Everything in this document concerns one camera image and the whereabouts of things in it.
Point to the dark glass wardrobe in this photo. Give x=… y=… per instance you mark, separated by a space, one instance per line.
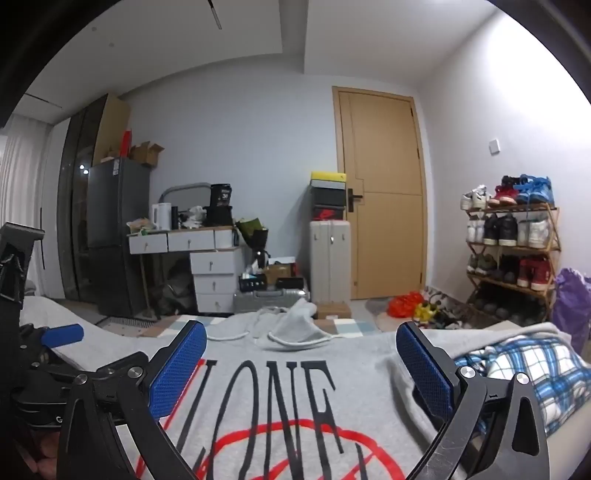
x=76 y=184

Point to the wooden door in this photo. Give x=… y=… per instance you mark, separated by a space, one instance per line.
x=388 y=230

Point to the person's left hand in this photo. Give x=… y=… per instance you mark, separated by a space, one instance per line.
x=46 y=461

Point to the grey bag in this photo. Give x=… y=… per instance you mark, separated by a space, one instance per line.
x=178 y=293

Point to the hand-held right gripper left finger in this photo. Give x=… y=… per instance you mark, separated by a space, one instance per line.
x=178 y=369

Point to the white light switch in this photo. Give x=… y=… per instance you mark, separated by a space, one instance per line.
x=494 y=146

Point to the black flat box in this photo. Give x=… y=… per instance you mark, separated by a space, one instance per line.
x=290 y=283

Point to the dark grey fridge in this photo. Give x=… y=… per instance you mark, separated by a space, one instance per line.
x=115 y=230

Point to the ceiling strip light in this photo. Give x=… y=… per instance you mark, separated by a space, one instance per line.
x=215 y=14

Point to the grey metal frame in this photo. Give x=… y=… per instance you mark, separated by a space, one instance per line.
x=184 y=187

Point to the orange plastic bag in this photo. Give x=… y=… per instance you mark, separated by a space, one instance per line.
x=404 y=305

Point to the yellow toy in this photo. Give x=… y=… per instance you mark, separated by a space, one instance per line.
x=424 y=313

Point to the purple plastic bag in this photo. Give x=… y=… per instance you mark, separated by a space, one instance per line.
x=572 y=309

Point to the white curtain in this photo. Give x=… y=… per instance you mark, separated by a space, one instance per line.
x=23 y=184

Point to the black wrapped flower bouquet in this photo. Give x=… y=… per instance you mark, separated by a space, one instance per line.
x=256 y=240

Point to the open cardboard box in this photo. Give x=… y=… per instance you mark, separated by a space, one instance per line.
x=145 y=154

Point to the small cardboard box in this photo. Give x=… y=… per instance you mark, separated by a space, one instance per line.
x=279 y=270

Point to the grey mattress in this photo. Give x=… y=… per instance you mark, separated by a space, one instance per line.
x=92 y=341

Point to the white electric kettle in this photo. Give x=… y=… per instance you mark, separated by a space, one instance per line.
x=160 y=217

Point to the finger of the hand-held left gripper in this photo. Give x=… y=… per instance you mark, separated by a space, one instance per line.
x=62 y=335

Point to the silver suitcase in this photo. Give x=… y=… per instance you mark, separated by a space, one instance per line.
x=268 y=300

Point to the grey printed hoodie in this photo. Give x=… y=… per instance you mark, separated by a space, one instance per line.
x=369 y=392

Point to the yellow shoe box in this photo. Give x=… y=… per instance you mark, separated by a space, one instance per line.
x=328 y=177

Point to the broom stick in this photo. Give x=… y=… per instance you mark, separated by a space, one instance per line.
x=147 y=286

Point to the white desk with drawers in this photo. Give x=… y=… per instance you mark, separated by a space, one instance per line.
x=203 y=240

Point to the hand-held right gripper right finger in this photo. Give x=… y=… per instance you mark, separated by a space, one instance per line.
x=425 y=374

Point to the blue plaid quilt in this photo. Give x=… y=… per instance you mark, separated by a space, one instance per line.
x=531 y=369

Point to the red and black shoe box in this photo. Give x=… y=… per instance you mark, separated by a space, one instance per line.
x=328 y=214

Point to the black basket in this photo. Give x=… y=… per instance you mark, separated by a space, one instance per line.
x=253 y=282

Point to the brown cardboard parcel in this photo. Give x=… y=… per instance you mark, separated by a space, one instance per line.
x=332 y=310

